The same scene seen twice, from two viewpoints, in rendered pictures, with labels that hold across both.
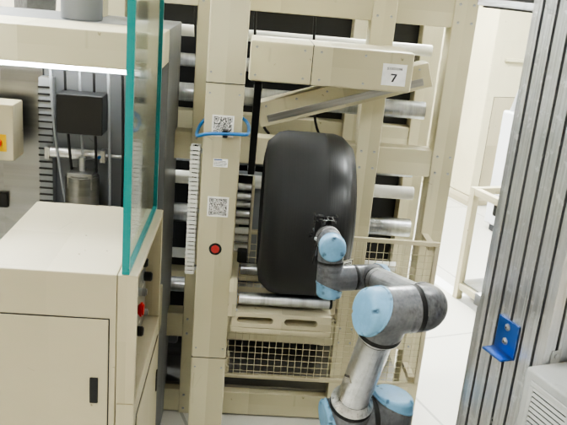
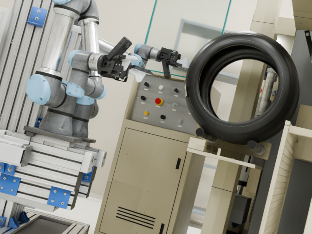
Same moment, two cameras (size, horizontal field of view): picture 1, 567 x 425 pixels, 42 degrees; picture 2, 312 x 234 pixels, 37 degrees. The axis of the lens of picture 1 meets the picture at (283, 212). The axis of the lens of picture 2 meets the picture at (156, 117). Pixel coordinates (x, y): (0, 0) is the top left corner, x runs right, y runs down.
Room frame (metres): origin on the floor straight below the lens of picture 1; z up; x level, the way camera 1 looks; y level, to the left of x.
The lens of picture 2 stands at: (3.23, -2.53, 0.78)
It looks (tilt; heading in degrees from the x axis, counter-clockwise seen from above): 3 degrees up; 114
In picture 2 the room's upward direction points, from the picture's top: 14 degrees clockwise
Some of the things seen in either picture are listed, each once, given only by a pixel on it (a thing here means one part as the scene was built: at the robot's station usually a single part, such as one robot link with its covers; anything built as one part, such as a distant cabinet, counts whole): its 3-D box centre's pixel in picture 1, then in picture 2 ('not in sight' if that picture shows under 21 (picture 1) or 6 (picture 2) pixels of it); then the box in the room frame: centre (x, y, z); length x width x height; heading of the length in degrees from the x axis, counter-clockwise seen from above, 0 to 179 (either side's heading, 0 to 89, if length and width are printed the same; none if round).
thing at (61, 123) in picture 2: not in sight; (57, 121); (1.99, -0.80, 0.77); 0.15 x 0.15 x 0.10
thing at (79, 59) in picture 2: not in sight; (82, 60); (2.13, -0.94, 1.04); 0.11 x 0.08 x 0.09; 178
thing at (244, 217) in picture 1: (229, 212); (308, 134); (2.94, 0.23, 1.05); 0.20 x 0.15 x 0.30; 94
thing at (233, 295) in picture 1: (234, 282); (236, 144); (2.57, 0.16, 0.90); 0.40 x 0.03 x 0.10; 4
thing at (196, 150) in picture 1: (194, 210); not in sight; (2.51, 0.32, 1.19); 0.05 x 0.04 x 0.48; 4
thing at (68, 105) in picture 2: not in sight; (63, 96); (1.99, -0.81, 0.88); 0.13 x 0.12 x 0.14; 88
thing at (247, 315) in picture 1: (281, 316); (204, 146); (2.44, -0.03, 0.84); 0.36 x 0.09 x 0.06; 94
